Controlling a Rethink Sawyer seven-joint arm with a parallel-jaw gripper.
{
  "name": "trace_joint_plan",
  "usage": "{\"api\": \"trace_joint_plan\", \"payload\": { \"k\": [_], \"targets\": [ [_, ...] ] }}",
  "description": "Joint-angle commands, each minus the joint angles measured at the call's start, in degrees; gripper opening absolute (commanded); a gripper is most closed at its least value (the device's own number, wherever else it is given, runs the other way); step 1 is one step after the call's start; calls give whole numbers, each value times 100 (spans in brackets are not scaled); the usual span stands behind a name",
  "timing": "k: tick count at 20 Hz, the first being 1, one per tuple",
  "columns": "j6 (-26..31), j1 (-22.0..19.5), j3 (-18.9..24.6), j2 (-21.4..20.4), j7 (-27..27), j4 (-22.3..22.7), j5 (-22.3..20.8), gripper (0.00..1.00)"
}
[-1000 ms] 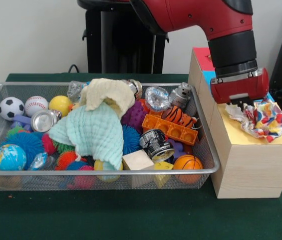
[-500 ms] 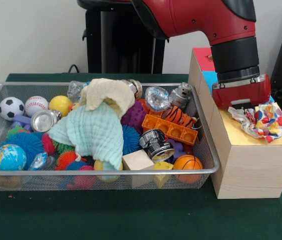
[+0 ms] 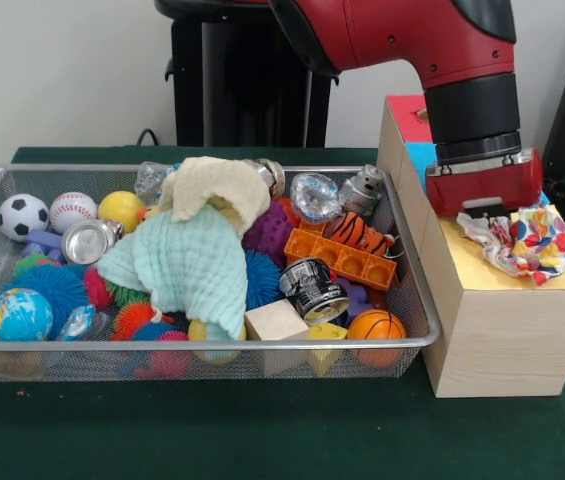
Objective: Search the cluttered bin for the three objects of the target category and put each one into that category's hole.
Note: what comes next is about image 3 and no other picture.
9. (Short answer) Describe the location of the silver wire mesh bin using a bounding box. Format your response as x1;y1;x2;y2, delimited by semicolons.
0;163;443;385

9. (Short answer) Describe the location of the colourful dotted cloth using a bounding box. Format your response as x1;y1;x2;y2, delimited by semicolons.
456;192;565;287

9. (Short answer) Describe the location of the crushed black drink can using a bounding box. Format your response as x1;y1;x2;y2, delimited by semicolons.
279;257;352;326

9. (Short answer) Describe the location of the silver toy robot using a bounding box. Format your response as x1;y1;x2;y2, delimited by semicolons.
336;163;384;216

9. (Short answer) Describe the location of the blue spiky rubber ball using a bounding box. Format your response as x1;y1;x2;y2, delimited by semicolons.
4;263;91;339

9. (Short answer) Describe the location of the orange toy basketball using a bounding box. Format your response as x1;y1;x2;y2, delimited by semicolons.
346;309;408;369

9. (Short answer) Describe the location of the cream muslin cloth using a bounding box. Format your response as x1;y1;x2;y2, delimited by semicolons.
160;155;273;239

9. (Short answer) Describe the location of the plain yellow ball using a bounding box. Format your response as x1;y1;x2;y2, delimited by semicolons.
97;191;147;235

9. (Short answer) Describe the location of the tiger plush toy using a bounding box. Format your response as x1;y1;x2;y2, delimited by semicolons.
322;210;396;257

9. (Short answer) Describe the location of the orange toy building block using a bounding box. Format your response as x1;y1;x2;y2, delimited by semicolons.
284;228;397;293

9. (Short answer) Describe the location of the black and white soccer ball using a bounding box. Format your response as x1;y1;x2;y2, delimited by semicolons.
0;193;51;244

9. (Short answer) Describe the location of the mint green muslin cloth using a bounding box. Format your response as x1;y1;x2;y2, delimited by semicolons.
96;204;251;341

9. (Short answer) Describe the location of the white toy baseball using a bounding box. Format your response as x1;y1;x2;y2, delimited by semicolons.
49;191;99;235

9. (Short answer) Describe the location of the globe print ball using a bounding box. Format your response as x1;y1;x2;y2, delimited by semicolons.
0;287;55;343

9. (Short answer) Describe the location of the dark green tablecloth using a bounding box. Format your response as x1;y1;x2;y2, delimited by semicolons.
0;146;565;480

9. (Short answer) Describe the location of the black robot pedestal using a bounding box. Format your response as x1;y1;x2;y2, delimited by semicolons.
154;0;341;148

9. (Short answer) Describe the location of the wooden box with three holes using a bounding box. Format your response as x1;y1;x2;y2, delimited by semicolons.
375;93;565;399

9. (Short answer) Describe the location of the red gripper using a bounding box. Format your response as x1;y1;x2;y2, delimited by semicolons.
425;147;545;219

